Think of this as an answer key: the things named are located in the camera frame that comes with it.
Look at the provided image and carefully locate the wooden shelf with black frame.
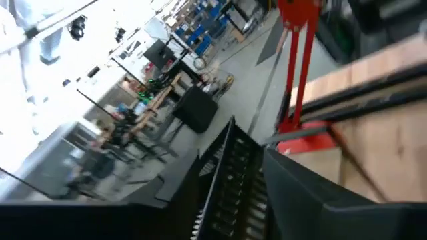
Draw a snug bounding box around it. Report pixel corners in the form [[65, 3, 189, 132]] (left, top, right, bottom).
[[260, 99, 427, 205]]

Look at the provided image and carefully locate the black aluminium table frame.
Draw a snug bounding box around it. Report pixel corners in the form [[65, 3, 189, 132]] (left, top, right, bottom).
[[290, 63, 427, 123]]

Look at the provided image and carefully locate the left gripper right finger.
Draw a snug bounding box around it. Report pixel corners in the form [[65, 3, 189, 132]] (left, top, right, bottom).
[[263, 148, 427, 240]]

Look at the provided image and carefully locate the blue storage bin rack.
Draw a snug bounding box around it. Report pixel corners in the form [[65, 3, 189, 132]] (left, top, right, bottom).
[[175, 0, 231, 56]]

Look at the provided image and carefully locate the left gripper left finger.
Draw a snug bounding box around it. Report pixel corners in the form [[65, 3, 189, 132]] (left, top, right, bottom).
[[0, 149, 201, 240]]

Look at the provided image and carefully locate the red desk lamp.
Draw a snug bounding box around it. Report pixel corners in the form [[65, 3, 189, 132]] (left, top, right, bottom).
[[276, 0, 338, 155]]

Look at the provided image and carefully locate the black plastic mesh basket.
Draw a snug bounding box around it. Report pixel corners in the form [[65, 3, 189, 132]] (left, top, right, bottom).
[[190, 115, 268, 240]]

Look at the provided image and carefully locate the black overhead light bar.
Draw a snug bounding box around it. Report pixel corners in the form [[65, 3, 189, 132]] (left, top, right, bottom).
[[0, 0, 98, 53]]

